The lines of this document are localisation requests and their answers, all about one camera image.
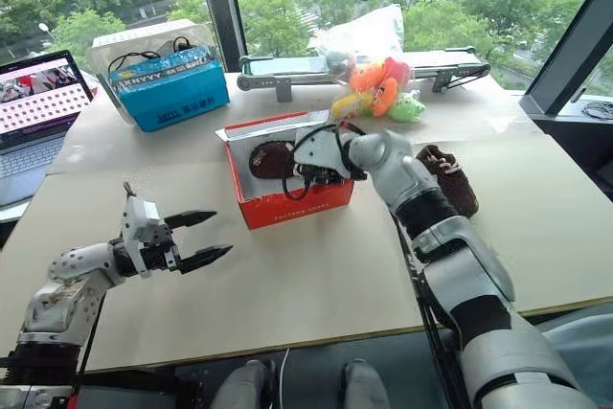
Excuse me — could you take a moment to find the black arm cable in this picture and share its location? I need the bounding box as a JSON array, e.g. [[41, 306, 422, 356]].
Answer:
[[391, 211, 464, 409], [74, 291, 105, 379]]

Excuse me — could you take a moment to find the coiled black cable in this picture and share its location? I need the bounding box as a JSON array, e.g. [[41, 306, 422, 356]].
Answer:
[[580, 101, 613, 121]]

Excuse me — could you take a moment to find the small conveyor belt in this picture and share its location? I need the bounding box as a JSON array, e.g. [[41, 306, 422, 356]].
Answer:
[[237, 45, 493, 103]]

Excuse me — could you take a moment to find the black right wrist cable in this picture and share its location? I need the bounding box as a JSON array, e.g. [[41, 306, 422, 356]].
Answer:
[[332, 121, 371, 182]]

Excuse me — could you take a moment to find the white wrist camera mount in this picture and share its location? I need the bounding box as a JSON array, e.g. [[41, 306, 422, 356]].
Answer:
[[291, 126, 347, 176], [120, 196, 160, 279]]

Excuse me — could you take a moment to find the open laptop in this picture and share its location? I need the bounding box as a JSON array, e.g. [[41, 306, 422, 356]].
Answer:
[[0, 49, 96, 208]]

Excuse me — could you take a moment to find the orange shoebox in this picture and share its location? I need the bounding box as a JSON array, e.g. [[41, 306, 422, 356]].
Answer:
[[215, 110, 356, 231]]

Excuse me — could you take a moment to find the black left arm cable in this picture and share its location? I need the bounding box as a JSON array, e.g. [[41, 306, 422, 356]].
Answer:
[[74, 291, 105, 379]]

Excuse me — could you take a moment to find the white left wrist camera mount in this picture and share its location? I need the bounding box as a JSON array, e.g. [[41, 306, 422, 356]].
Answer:
[[120, 196, 160, 279]]

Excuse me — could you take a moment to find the grey rounded shape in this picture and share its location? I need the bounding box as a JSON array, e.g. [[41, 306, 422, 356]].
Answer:
[[220, 359, 270, 409], [341, 357, 390, 409]]

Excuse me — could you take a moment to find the blue cardboard box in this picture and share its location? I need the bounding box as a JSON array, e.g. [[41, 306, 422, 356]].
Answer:
[[108, 44, 231, 133]]

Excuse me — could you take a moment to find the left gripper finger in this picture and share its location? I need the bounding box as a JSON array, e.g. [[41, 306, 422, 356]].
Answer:
[[164, 210, 218, 231], [180, 244, 235, 274]]

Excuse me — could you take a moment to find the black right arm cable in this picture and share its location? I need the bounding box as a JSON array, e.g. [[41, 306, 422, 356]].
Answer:
[[391, 211, 464, 409]]

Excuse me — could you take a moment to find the dark slanted window frame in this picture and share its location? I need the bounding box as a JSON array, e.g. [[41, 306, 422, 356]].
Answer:
[[518, 0, 613, 119]]

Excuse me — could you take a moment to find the green plush toy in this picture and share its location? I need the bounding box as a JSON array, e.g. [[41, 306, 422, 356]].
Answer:
[[387, 94, 426, 124]]

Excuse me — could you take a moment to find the brown knitted shoe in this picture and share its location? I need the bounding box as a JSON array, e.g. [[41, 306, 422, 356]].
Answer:
[[414, 144, 481, 218], [248, 138, 299, 181]]

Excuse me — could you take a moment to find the orange plush toy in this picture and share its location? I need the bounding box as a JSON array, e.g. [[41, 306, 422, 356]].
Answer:
[[348, 57, 413, 118]]

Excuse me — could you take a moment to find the black charger cable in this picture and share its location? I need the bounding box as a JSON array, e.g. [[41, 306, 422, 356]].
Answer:
[[107, 35, 193, 78]]

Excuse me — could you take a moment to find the thin white cable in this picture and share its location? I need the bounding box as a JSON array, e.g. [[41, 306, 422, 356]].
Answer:
[[279, 348, 291, 409]]

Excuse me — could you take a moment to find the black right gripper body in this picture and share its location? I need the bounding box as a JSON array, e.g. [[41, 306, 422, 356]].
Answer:
[[294, 163, 355, 188]]

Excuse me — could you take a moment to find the dark window frame post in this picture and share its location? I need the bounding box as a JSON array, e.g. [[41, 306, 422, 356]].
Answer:
[[193, 0, 248, 73]]

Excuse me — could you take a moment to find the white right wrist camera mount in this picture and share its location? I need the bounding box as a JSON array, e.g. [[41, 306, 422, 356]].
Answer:
[[291, 126, 347, 176]]

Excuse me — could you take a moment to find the yellow plush toy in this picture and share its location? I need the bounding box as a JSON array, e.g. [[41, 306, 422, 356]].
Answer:
[[330, 92, 370, 119]]

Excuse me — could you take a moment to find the clear plastic bag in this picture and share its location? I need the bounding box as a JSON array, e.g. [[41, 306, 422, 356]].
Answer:
[[305, 3, 428, 124]]

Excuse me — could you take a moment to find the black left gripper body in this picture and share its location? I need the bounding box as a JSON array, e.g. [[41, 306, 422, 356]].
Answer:
[[138, 224, 186, 276]]

